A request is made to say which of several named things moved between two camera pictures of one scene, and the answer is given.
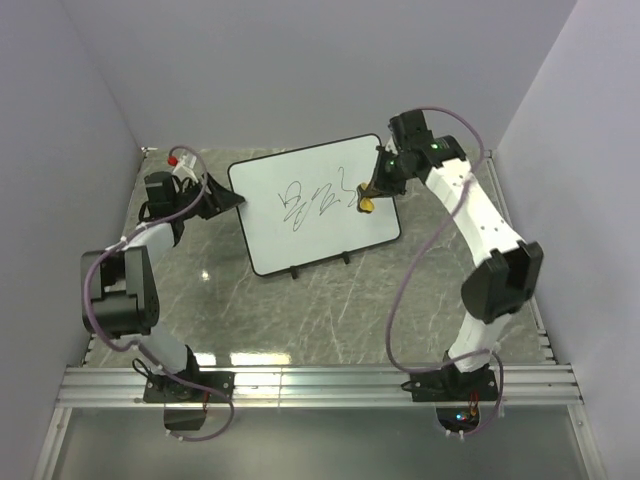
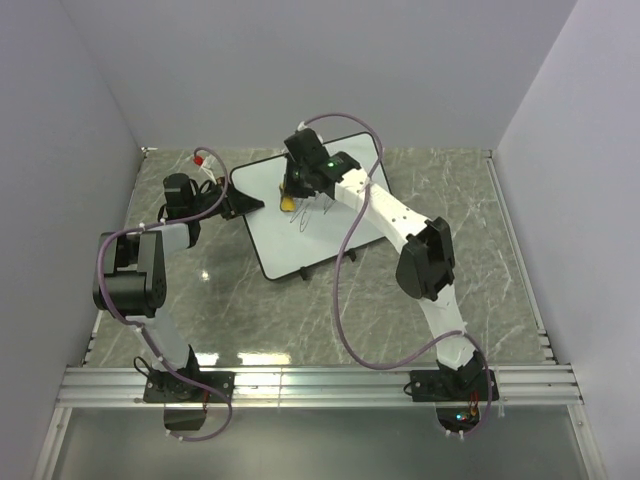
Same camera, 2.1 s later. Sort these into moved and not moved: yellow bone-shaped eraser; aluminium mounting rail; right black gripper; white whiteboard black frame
Moved: yellow bone-shaped eraser; right black gripper
Not moved: aluminium mounting rail; white whiteboard black frame
